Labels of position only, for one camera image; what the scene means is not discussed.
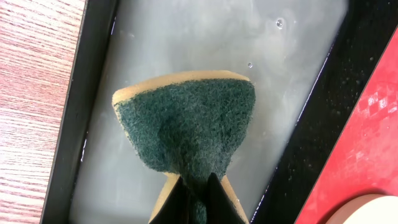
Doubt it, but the black water tray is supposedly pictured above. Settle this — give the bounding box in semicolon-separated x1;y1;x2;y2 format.
41;0;397;223

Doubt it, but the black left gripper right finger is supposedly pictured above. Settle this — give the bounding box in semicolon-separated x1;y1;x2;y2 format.
206;173;246;224

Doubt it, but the green yellow sponge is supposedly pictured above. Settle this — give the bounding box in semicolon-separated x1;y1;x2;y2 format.
112;70;256;223

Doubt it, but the red plastic tray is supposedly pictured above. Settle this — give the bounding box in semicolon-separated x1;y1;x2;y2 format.
297;34;397;223

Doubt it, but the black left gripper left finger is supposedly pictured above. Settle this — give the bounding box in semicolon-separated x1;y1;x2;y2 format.
149;175;190;224

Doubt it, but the white plate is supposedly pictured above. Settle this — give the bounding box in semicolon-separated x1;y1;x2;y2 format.
326;194;397;224

